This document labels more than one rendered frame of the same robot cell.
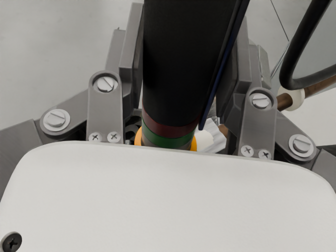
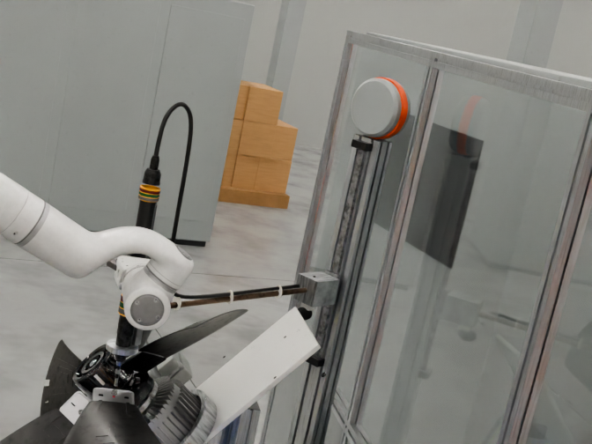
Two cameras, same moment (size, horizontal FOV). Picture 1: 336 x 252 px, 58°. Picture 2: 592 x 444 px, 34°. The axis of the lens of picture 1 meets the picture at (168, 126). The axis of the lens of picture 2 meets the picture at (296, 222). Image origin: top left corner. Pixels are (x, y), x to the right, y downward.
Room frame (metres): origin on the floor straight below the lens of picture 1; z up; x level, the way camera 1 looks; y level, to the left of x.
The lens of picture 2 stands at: (-1.91, 0.07, 2.08)
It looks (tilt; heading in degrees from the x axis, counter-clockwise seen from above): 12 degrees down; 349
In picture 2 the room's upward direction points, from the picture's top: 12 degrees clockwise
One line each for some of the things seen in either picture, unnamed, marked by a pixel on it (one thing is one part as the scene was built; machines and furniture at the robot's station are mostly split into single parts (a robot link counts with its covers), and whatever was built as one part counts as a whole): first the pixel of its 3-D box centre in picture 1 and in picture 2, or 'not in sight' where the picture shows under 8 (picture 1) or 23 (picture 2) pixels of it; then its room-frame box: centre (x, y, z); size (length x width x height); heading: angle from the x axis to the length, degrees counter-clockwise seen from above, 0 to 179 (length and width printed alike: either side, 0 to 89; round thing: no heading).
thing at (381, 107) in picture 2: not in sight; (380, 108); (0.54, -0.56, 1.88); 0.17 x 0.15 x 0.16; 3
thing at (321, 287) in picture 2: not in sight; (318, 288); (0.49, -0.49, 1.39); 0.10 x 0.07 x 0.08; 128
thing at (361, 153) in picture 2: not in sight; (337, 255); (0.52, -0.53, 1.48); 0.05 x 0.03 x 0.62; 38
